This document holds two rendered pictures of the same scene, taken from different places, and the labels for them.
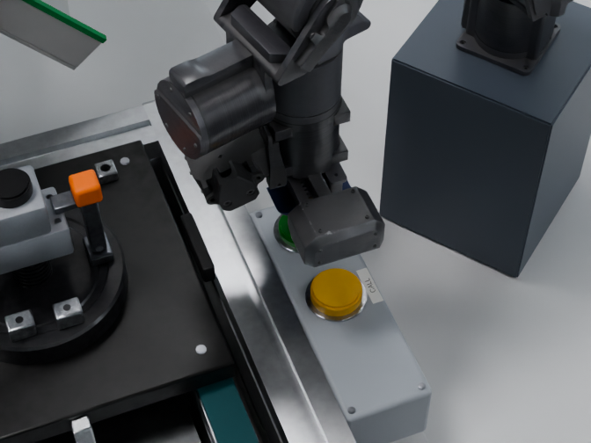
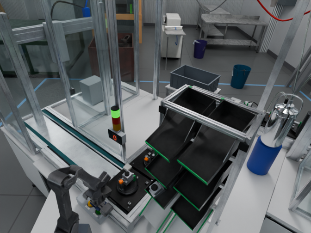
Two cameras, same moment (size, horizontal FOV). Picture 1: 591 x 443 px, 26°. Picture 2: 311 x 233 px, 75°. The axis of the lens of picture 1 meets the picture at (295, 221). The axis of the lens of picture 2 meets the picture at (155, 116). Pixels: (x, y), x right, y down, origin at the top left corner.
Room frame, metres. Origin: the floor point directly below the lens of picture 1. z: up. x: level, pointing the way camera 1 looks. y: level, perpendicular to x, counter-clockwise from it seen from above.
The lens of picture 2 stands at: (1.30, -0.08, 2.08)
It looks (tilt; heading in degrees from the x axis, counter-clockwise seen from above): 36 degrees down; 147
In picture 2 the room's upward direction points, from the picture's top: 2 degrees clockwise
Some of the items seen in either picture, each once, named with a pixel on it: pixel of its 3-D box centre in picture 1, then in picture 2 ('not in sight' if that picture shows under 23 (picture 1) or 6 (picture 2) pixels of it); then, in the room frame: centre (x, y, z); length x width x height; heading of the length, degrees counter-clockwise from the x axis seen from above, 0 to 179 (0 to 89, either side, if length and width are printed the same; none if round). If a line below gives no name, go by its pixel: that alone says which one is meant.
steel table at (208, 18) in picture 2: not in sight; (230, 33); (-3.24, 5.53, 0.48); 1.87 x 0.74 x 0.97; 59
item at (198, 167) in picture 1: (234, 157); (103, 191); (0.61, 0.04, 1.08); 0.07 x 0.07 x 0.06; 18
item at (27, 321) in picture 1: (20, 325); not in sight; (0.52, 0.20, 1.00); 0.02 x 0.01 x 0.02; 111
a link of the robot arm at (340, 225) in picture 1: (300, 128); (96, 198); (0.64, 0.00, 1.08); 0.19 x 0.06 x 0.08; 21
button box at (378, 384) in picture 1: (335, 317); (92, 206); (0.57, -0.03, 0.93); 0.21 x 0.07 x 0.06; 21
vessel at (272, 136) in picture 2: not in sight; (280, 120); (0.85, 1.16, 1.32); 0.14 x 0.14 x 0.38
